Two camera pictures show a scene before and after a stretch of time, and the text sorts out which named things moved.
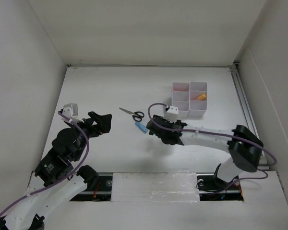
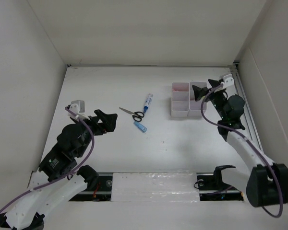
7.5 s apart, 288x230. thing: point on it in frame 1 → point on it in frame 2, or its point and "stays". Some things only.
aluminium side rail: x=247 y=109 stays
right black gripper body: x=171 y=123 → x=218 y=99
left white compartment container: x=181 y=97 stays
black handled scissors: x=137 y=115 stays
